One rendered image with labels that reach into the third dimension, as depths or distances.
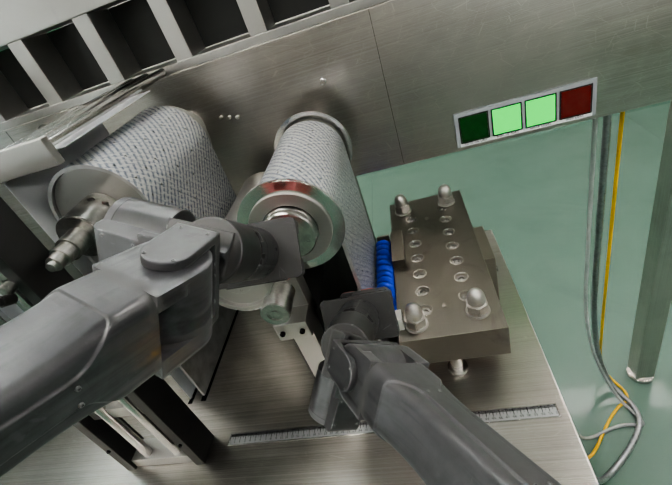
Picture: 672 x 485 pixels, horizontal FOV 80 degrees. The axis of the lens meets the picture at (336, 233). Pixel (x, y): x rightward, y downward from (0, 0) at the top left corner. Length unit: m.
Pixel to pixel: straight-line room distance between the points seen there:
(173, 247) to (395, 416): 0.22
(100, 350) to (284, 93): 0.65
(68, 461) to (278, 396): 0.44
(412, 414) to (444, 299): 0.36
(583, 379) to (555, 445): 1.17
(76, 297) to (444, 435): 0.25
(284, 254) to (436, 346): 0.32
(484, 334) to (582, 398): 1.19
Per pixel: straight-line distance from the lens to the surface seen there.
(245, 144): 0.88
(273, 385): 0.84
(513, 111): 0.85
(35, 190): 0.73
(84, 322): 0.26
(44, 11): 0.97
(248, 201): 0.54
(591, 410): 1.79
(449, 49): 0.80
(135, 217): 0.38
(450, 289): 0.70
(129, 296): 0.26
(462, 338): 0.64
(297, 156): 0.60
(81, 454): 1.03
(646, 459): 1.74
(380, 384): 0.37
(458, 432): 0.32
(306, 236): 0.53
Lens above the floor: 1.52
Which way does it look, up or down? 33 degrees down
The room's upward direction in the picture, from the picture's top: 21 degrees counter-clockwise
